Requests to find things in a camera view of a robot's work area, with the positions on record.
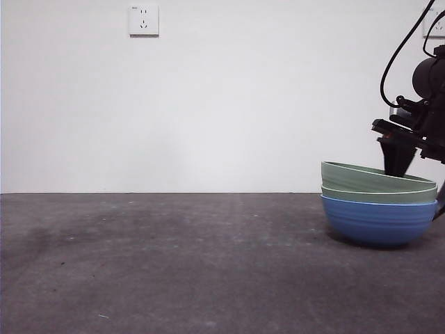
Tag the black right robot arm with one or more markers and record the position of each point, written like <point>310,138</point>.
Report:
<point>426,76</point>

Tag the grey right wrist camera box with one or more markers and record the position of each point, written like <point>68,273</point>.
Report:
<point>400,112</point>

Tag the white wall socket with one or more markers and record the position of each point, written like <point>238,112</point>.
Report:
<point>438,32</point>
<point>144,21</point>

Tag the pale green bowl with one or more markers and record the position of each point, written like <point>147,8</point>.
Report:
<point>375,196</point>
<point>347,179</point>

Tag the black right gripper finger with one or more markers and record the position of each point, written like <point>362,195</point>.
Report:
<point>396,158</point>
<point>441,203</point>

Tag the blue bowl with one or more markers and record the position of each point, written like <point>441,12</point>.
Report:
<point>377,222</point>

